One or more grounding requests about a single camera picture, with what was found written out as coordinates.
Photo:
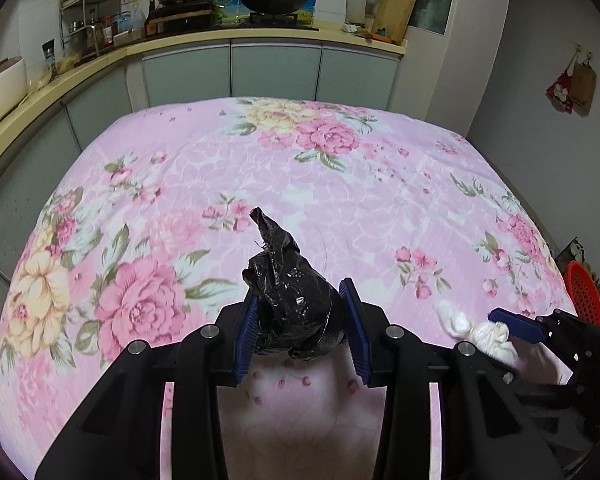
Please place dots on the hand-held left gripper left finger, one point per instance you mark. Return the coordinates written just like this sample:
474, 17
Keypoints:
245, 345

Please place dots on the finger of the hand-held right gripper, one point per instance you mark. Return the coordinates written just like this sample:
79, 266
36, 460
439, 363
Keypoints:
517, 326
545, 389

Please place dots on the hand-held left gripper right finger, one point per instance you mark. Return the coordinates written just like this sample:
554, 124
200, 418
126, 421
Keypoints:
357, 340

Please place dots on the small white tissue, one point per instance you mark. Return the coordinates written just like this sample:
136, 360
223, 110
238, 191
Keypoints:
495, 337

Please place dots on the black plastic bag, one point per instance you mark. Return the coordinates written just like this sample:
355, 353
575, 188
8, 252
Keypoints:
290, 305

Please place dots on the red plastic mesh basket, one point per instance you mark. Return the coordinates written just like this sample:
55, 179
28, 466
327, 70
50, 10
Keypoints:
585, 295

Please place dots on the pink floral blanket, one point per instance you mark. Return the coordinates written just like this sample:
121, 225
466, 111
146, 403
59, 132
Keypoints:
330, 185

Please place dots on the red printed hanging bag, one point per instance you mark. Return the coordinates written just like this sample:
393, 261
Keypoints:
560, 92

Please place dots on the kitchen counter with cabinets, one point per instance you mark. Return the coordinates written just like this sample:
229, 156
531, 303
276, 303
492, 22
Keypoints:
275, 70

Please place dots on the small orange kitchen item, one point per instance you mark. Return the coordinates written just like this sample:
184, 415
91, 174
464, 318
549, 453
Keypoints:
375, 35

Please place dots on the black gas stove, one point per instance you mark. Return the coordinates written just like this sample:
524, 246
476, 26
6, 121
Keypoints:
280, 19

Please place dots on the clear plastic bottle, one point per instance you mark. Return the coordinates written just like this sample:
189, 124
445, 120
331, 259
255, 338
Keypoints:
355, 7

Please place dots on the wooden cutting board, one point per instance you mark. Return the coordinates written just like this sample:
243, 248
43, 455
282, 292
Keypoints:
397, 5

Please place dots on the small standing packet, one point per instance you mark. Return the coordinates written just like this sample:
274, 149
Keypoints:
50, 55

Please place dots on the white rice cooker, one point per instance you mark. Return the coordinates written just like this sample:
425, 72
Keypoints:
0, 90

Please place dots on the metal spice rack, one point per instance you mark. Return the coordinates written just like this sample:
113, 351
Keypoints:
80, 25

